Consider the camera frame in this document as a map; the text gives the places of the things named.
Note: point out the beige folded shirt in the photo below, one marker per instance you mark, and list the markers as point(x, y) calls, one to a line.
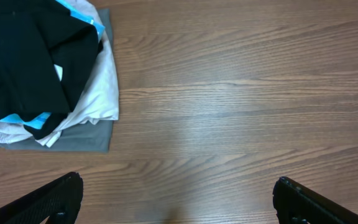
point(58, 80)

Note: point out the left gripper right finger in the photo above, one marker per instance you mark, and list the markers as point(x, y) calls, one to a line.
point(297, 204)

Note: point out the grey folded shirt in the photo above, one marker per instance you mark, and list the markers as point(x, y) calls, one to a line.
point(89, 127)

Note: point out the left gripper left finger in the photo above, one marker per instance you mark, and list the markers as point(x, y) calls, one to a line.
point(56, 202)

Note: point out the light blue folded shirt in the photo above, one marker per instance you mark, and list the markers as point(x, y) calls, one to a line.
point(36, 119)

